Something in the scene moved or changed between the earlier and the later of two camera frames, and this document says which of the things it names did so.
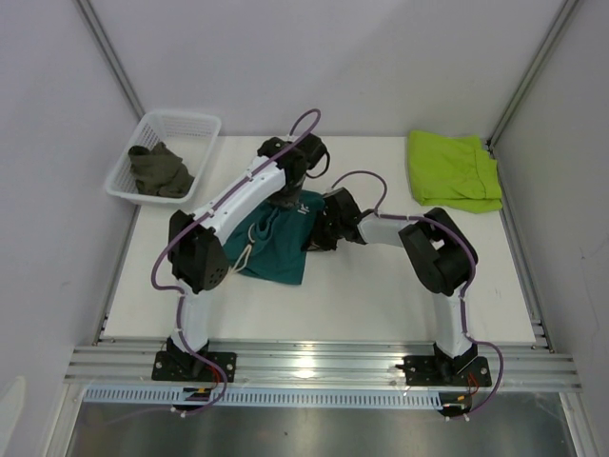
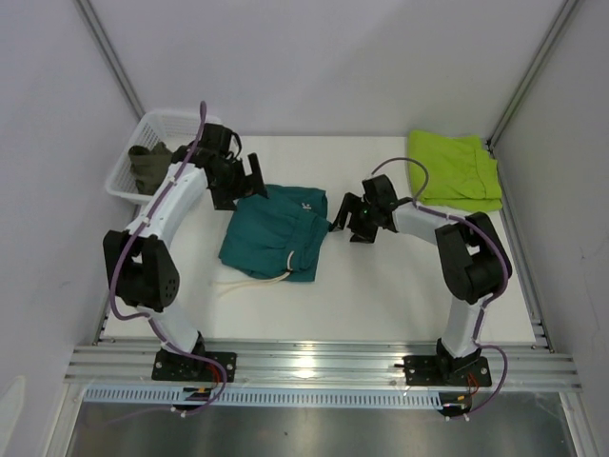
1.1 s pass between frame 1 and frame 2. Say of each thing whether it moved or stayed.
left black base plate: stayed
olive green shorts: stayed
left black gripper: moved
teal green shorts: stayed
